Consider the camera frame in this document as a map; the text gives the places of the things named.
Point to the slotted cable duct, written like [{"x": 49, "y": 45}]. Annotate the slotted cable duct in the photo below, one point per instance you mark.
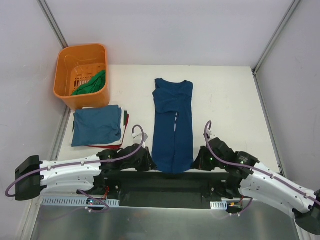
[
  {"x": 219, "y": 205},
  {"x": 70, "y": 201}
]

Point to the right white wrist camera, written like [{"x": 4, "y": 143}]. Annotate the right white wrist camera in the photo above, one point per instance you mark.
[{"x": 208, "y": 134}]

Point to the folded light blue t shirt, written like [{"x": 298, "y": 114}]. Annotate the folded light blue t shirt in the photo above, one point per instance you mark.
[{"x": 97, "y": 126}]

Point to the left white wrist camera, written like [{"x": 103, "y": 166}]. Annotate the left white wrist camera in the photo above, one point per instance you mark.
[{"x": 139, "y": 137}]

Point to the folded red t shirt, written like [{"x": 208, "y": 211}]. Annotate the folded red t shirt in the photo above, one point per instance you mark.
[{"x": 127, "y": 120}]

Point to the dark blue t shirt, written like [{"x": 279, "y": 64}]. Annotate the dark blue t shirt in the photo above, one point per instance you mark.
[{"x": 172, "y": 149}]

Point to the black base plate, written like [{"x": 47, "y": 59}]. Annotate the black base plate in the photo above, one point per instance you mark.
[{"x": 194, "y": 189}]

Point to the orange plastic basket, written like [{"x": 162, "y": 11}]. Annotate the orange plastic basket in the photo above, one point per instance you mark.
[{"x": 76, "y": 66}]

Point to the left slotted cable duct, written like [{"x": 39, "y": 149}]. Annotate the left slotted cable duct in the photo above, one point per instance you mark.
[{"x": 70, "y": 201}]

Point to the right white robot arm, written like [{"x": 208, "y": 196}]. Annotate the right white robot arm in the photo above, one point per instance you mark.
[{"x": 249, "y": 177}]

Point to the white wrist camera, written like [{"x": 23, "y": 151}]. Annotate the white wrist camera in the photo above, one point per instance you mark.
[
  {"x": 139, "y": 137},
  {"x": 208, "y": 134}
]

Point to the folded white t shirt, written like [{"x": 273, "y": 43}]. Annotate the folded white t shirt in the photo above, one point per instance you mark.
[{"x": 123, "y": 132}]

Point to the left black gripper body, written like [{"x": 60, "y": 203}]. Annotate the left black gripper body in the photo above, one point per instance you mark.
[{"x": 147, "y": 160}]

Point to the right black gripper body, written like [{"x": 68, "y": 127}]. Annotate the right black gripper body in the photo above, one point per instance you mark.
[{"x": 200, "y": 158}]

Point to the folded green t shirt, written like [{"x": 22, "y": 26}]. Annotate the folded green t shirt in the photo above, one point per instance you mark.
[{"x": 125, "y": 113}]

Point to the right slotted cable duct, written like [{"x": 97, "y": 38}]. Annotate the right slotted cable duct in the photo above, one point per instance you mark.
[{"x": 219, "y": 205}]

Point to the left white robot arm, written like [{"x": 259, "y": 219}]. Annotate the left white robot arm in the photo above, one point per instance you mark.
[{"x": 34, "y": 177}]

